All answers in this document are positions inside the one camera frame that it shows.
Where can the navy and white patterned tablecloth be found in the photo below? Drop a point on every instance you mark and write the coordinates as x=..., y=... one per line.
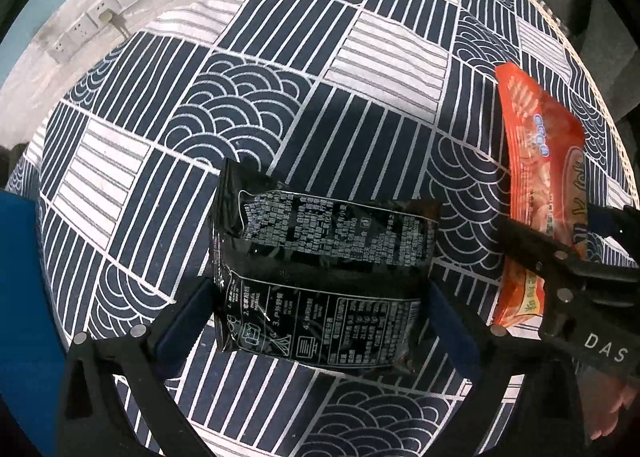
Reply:
x=310, y=87

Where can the large orange snack bag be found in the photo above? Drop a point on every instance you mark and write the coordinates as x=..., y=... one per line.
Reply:
x=545, y=152

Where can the black snack packet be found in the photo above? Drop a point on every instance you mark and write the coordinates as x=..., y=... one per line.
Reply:
x=325, y=277

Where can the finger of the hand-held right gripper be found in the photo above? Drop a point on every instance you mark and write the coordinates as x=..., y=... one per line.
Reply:
x=617, y=224
x=535, y=249

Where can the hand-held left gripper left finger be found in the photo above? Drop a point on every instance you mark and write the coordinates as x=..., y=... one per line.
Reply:
x=185, y=312

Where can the person's right hand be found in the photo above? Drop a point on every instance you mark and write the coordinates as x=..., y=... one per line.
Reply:
x=610, y=402

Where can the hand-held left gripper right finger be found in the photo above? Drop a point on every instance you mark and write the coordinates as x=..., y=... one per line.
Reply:
x=452, y=327

